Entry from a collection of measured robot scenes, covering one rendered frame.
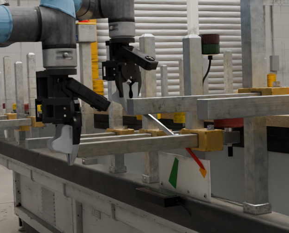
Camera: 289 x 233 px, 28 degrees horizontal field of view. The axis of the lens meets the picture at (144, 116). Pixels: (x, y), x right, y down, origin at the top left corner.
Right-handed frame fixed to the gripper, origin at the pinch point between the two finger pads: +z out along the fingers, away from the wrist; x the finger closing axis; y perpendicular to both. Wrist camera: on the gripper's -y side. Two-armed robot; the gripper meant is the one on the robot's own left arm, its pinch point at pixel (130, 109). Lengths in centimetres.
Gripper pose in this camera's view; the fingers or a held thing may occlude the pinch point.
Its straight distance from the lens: 162.3
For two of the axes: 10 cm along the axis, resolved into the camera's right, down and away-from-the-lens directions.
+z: 0.4, 10.0, 0.5
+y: -7.2, -0.1, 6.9
